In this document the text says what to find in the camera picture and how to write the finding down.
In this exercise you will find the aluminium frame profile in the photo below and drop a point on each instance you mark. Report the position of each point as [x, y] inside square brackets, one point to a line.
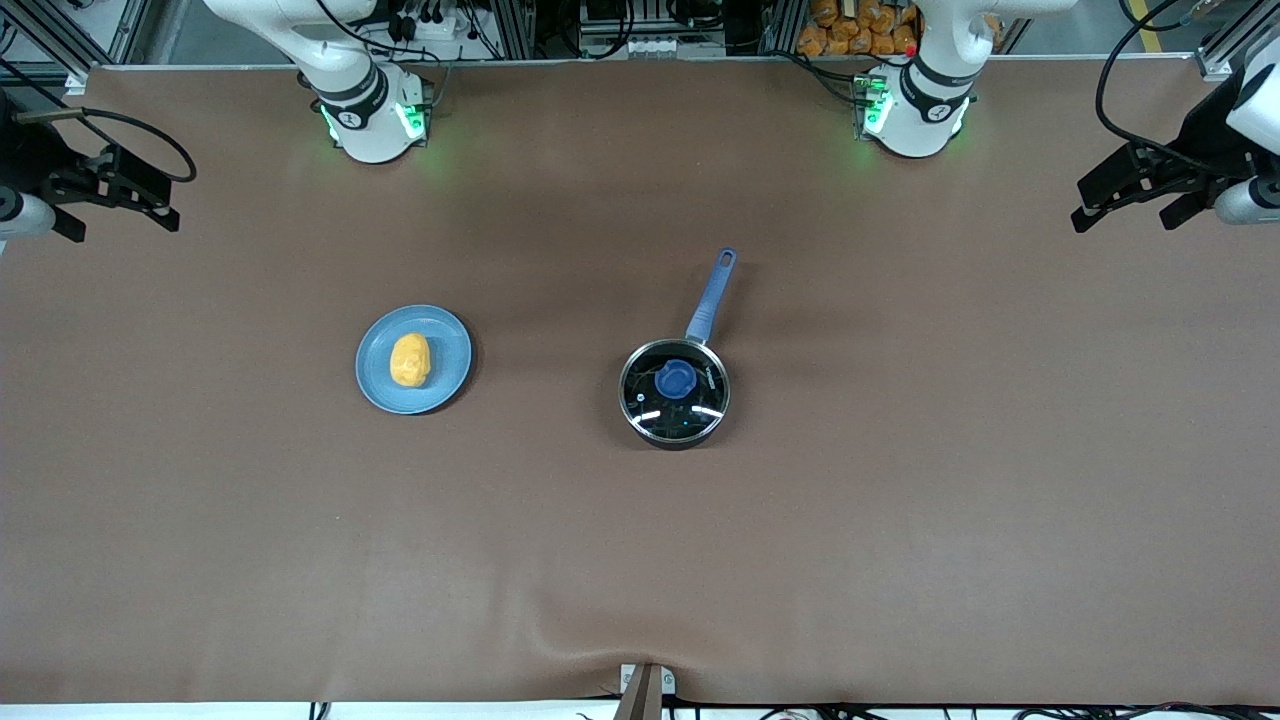
[1215, 62]
[76, 80]

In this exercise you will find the bag of orange items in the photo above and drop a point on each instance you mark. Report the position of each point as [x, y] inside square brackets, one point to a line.
[850, 30]

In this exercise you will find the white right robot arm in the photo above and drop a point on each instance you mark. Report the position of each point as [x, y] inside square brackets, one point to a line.
[370, 130]

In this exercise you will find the brown table cover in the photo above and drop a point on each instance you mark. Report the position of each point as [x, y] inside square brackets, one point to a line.
[640, 560]

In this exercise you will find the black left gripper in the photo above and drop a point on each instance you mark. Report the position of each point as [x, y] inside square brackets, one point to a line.
[1204, 131]

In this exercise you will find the yellow potato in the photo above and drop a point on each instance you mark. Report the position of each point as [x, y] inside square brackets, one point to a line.
[410, 360]

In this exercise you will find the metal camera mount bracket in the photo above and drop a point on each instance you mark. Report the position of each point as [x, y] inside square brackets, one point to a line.
[640, 695]

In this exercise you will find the blue round plate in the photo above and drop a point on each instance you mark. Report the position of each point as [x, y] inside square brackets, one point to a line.
[450, 350]

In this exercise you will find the white power strip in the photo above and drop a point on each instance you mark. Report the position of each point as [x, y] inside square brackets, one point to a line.
[650, 46]

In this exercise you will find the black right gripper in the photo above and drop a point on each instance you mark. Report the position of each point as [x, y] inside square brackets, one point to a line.
[22, 158]

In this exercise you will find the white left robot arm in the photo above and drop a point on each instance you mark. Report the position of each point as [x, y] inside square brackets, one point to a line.
[925, 120]

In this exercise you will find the glass lid blue knob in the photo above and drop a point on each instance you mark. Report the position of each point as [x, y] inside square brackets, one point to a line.
[676, 380]

